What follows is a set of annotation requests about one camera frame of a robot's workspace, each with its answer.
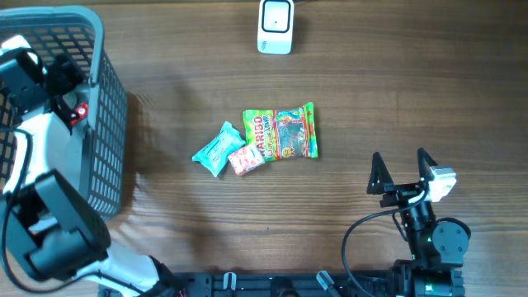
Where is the grey plastic shopping basket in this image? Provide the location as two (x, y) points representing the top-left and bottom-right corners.
(1, 6), (128, 220)

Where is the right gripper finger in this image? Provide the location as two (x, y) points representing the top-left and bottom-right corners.
(366, 152), (394, 195)
(417, 148), (438, 181)

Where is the teal tissue packet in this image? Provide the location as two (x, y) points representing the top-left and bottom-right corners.
(191, 121), (245, 177)

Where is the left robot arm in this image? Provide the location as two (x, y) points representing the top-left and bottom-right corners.
(1, 35), (186, 296)

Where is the black mounting rail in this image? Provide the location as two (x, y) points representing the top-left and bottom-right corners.
(98, 270), (465, 297)

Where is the white barcode scanner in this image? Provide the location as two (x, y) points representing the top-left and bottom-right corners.
(257, 0), (295, 55)

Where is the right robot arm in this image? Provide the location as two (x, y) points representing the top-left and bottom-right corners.
(366, 148), (471, 296)

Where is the small red candy packet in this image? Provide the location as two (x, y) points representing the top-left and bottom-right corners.
(228, 144), (265, 177)

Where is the green Haribo gummy bag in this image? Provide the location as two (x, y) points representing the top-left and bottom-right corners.
(243, 102), (318, 162)

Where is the red stick snack packet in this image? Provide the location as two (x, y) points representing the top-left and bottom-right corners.
(70, 102), (89, 126)

